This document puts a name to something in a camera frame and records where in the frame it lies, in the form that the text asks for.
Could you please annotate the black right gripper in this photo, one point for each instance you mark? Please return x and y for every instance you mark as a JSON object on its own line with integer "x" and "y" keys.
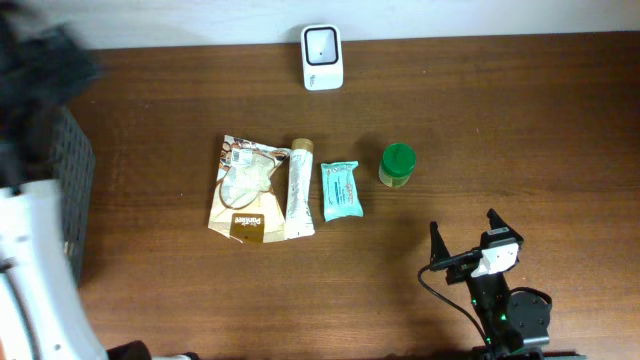
{"x": 440, "y": 248}

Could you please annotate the green lid jar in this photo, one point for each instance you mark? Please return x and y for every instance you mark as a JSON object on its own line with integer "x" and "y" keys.
{"x": 397, "y": 165}

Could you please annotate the teal wipes packet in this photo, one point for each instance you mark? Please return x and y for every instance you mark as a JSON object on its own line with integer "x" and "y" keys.
{"x": 340, "y": 195}

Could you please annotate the white tube gold cap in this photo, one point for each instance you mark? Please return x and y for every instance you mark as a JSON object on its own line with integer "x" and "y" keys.
{"x": 299, "y": 222}

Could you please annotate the beige grain pouch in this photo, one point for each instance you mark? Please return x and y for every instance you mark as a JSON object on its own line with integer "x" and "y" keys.
{"x": 244, "y": 205}

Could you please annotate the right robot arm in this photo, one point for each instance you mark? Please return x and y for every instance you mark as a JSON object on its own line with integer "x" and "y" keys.
{"x": 512, "y": 322}

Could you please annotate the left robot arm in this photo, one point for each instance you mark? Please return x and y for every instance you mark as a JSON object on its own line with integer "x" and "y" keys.
{"x": 42, "y": 316}

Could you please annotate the white barcode scanner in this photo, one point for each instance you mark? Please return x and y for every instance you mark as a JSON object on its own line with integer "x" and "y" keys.
{"x": 322, "y": 58}

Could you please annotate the grey perforated plastic basket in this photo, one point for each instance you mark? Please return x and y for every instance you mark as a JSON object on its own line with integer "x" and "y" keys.
{"x": 73, "y": 166}

